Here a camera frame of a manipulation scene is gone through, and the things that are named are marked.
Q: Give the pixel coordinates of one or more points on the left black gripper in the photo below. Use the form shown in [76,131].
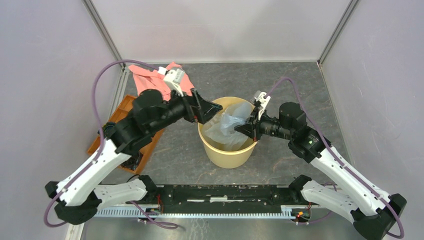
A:
[198,110]

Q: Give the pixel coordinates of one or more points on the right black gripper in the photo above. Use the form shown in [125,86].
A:
[253,129]

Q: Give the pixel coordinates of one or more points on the blue plastic trash bag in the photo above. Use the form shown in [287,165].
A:
[220,131]

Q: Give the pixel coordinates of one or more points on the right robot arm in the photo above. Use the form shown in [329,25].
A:
[371,210]

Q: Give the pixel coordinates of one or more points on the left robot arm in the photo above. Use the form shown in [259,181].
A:
[80,196]

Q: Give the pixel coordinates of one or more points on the yellow trash bin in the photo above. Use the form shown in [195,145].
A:
[221,158]

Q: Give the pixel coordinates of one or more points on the pink cloth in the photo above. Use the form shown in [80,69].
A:
[145,79]

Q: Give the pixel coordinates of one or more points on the orange compartment tray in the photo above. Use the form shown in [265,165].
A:
[122,135]

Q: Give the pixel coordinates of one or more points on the black bag roll lower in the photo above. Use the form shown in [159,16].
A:
[132,163]

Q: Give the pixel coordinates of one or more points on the dark bag roll left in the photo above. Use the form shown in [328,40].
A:
[108,129]

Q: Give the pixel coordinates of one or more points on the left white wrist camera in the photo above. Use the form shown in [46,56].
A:
[173,78]

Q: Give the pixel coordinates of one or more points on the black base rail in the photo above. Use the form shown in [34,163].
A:
[215,202]

